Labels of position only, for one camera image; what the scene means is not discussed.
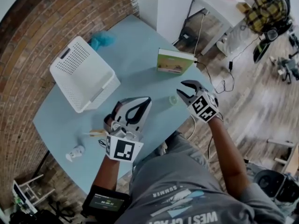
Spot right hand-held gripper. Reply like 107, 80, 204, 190
176, 79, 221, 124

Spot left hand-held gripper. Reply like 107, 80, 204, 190
104, 96, 152, 164

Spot white perforated plastic basket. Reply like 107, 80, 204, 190
49, 35, 121, 113

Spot person's left forearm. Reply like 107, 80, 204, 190
93, 154, 121, 191

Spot person's right forearm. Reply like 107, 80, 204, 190
206, 118, 252, 199

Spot small cardboard box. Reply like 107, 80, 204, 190
236, 2, 252, 14

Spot person's left hand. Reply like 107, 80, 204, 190
103, 101, 124, 127

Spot green book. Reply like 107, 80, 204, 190
156, 48, 197, 74

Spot person's grey trousers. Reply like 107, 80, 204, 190
134, 131, 210, 172

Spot white spray bottle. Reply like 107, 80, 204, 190
65, 145, 86, 162

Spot teal crumpled cloth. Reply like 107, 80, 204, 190
90, 30, 116, 51

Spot black office chair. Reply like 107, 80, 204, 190
253, 20, 294, 64

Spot black wrist-mounted screen device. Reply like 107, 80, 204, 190
82, 184, 130, 219

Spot person's grey printed t-shirt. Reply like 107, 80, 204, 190
118, 155, 287, 224

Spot wooden table with white legs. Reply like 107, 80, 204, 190
267, 139, 299, 175

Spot grey office chair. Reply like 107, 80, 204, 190
253, 169, 299, 205

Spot white shelf rack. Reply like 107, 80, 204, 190
13, 174, 56, 213

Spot black cable with adapter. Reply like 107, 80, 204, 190
193, 35, 261, 94

